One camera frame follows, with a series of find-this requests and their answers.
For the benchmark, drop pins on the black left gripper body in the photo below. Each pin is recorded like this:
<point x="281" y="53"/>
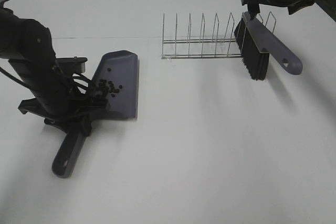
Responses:
<point x="63" y="96"/>

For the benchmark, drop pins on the pile of coffee beans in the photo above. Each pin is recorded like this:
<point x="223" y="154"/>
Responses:
<point x="105" y="88"/>

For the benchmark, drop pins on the grey plastic dustpan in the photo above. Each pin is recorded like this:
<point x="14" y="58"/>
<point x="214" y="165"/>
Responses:
<point x="125" y="71"/>

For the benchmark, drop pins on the grey hand brush black bristles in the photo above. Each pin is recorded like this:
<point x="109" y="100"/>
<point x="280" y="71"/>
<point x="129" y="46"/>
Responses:
<point x="257" y="43"/>

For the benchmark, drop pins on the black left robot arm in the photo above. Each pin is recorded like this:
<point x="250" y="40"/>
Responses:
<point x="24" y="39"/>

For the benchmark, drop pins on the chrome wire dish rack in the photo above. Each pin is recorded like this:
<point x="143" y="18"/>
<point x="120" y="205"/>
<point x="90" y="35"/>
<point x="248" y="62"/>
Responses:
<point x="218" y="42"/>

